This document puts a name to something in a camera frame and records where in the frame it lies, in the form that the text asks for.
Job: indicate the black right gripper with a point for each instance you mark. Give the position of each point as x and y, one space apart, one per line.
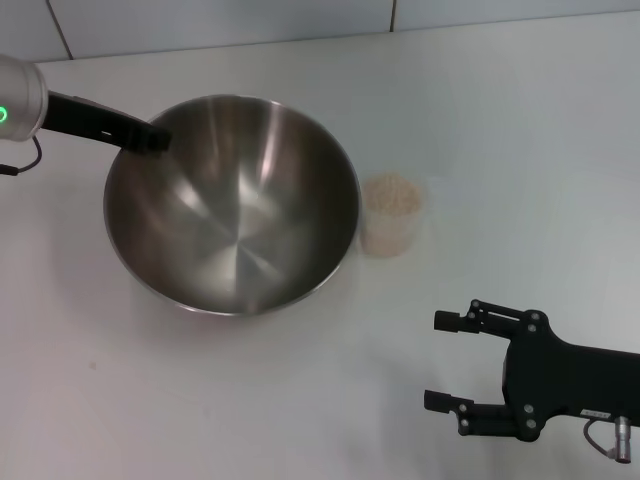
575 380

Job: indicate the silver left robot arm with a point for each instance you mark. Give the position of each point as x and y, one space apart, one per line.
20 95

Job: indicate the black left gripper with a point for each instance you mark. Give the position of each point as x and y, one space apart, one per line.
80 117

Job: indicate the clear plastic measuring cup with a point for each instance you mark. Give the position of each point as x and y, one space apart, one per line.
370 240

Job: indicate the large stainless steel bowl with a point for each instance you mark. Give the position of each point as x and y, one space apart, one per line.
240 215

